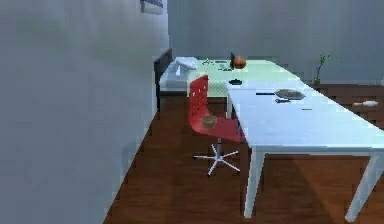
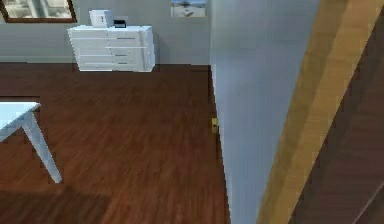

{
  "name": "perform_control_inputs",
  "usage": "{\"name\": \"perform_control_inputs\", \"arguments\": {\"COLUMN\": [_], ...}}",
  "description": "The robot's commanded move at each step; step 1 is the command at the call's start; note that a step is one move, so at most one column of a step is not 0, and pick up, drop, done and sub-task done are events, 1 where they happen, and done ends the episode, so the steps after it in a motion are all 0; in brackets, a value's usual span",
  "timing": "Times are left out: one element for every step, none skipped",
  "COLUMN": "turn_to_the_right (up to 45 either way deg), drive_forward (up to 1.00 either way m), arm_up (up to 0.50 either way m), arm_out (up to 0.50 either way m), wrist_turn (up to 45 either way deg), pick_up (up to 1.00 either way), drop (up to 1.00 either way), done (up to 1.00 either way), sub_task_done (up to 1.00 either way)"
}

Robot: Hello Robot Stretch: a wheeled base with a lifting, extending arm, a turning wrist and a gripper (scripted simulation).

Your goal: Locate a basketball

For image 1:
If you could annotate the orange basketball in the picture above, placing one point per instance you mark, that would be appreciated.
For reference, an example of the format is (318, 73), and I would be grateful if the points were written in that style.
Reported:
(239, 62)

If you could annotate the red swivel chair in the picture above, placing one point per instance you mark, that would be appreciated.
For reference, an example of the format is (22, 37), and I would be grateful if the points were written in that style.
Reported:
(203, 110)

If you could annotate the brown bowl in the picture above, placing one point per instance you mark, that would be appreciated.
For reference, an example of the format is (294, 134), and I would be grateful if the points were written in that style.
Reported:
(209, 121)

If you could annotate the black flat round object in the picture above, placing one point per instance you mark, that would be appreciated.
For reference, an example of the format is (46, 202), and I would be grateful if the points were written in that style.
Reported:
(235, 81)

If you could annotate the black laptop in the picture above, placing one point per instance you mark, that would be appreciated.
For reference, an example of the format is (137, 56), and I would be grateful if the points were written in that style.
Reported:
(232, 59)

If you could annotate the black pen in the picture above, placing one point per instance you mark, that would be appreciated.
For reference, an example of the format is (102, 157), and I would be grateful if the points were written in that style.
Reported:
(265, 93)

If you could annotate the dark small object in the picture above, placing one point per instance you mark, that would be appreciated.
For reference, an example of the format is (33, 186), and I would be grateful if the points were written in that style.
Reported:
(282, 100)

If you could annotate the grey round plate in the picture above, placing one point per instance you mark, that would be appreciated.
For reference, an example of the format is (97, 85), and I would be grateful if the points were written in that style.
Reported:
(289, 94)

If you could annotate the white table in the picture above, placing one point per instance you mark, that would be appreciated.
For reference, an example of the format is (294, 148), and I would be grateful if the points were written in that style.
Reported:
(300, 123)

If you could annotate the green pencil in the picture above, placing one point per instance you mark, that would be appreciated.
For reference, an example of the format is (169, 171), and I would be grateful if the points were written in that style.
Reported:
(307, 109)

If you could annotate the green house plant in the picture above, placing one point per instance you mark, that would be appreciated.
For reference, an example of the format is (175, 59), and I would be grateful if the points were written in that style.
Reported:
(319, 71)

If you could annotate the white baseball bat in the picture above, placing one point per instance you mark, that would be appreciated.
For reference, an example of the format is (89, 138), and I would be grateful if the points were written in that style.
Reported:
(366, 103)

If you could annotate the framed wall picture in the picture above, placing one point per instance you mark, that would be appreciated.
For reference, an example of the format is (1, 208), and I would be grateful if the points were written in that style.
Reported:
(152, 6)

